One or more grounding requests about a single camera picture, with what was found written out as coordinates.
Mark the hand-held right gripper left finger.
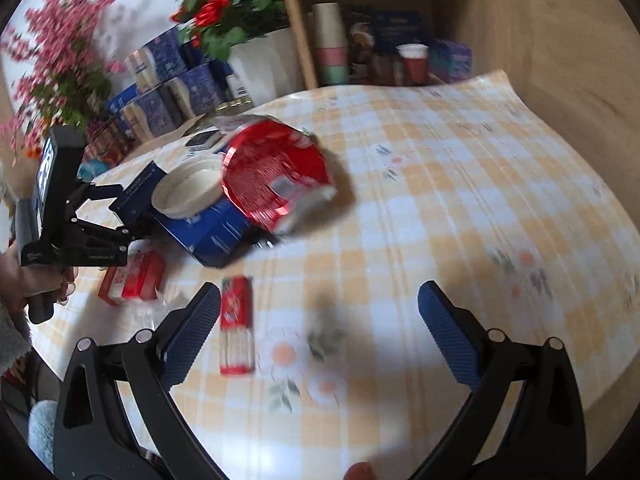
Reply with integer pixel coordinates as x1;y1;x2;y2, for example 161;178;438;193
52;282;223;480

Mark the yellow checked floral tablecloth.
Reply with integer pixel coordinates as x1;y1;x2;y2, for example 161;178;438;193
30;70;640;480

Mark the red stick packet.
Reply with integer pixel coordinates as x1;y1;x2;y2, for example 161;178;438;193
220;276;257;377

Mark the small purple blue box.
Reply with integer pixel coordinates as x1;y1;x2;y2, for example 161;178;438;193
430;39;473;83

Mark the small blue white box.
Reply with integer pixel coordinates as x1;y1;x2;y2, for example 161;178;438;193
225;74;247;102

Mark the wooden shelf unit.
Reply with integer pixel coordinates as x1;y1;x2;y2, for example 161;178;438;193
276;0;531;92

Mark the teal decorative piece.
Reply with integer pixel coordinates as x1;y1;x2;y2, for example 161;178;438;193
77;160;108;183

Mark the red plastic cup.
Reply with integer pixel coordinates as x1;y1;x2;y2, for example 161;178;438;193
396;44;430;86

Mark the brass decorative tray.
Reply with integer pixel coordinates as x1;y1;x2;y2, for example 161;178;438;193
182;101;256;137

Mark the small dark box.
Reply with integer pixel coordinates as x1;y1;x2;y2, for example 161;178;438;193
184;130;223;151

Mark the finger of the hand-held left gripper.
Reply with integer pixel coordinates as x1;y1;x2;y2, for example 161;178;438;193
65;181;128;213
70;216;153;247

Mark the red rose plant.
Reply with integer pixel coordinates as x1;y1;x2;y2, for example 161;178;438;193
172;0;291;61

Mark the small red white box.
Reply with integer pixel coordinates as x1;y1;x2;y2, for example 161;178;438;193
97;250;168;306

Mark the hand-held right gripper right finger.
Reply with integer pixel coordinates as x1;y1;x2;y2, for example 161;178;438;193
417;281;587;480

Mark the dark glass cup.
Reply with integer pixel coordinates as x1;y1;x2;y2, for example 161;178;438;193
372;55;401;86

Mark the person's left forearm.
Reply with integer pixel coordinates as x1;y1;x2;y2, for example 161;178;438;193
0;290;33;376

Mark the white round cup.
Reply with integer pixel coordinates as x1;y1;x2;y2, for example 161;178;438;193
151;159;223;219

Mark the dark blue picture box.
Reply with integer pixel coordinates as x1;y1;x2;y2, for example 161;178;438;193
342;5;426;83

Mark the clear plastic wrapper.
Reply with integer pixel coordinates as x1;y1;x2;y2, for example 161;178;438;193
131;296;173;333

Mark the white flower pot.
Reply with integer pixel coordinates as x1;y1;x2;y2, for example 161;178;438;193
227;27;306;106

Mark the blue gold gift box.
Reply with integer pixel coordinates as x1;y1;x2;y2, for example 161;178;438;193
167;65;221;116
122;87;178;141
125;30;187;86

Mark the wooden fence planter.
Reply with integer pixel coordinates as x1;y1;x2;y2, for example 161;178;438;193
85;117;133;166

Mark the pink blossom plant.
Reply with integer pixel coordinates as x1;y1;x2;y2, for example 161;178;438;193
7;0;126;161

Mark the person's left hand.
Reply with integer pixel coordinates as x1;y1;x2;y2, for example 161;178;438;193
0;247;78;316

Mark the flat blue box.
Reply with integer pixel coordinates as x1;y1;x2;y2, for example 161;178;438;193
105;85;138;117

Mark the stack of pastel paper cups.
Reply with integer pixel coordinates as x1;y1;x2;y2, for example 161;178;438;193
311;2;351;87

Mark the blue carton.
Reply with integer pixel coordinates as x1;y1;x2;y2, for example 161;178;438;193
109;160;261;268

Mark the red foil snack bag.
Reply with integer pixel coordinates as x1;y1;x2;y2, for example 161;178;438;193
220;115;338;235

